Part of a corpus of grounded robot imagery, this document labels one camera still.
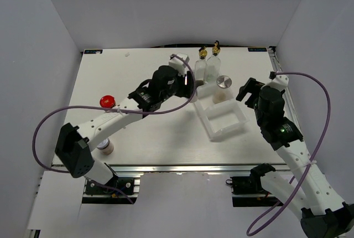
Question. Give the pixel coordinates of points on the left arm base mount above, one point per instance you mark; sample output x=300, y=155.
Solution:
x=120, y=190

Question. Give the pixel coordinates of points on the white plastic organizer tray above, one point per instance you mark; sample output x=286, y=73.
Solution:
x=218, y=120

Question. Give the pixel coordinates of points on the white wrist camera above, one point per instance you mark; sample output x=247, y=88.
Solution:
x=278, y=82
x=178, y=62

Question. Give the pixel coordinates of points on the glass cruet dark powder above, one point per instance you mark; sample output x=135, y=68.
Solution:
x=200, y=66

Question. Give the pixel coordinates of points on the silver lid white canister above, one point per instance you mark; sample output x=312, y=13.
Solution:
x=223, y=83

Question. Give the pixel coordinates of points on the small jar labelled lid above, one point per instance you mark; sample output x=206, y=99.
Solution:
x=106, y=147

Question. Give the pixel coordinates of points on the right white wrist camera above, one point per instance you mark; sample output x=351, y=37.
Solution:
x=278, y=82

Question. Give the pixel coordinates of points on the red lid sauce jar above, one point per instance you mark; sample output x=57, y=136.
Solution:
x=107, y=101

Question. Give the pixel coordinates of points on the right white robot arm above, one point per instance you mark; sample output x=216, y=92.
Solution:
x=320, y=210

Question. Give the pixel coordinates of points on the silver shaker blue label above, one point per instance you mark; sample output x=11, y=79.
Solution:
x=194, y=98

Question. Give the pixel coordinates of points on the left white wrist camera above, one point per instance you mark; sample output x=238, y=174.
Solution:
x=178, y=62

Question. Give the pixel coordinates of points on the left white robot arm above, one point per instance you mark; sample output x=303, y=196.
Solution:
x=75, y=143

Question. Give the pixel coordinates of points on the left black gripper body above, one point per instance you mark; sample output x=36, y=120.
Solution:
x=178, y=88

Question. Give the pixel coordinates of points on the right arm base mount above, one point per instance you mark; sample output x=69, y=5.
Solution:
x=247, y=191

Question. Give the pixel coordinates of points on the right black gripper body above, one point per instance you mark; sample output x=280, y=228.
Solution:
x=258, y=114

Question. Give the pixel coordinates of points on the clear glass cruet bottle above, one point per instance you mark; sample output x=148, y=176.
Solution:
x=213, y=64

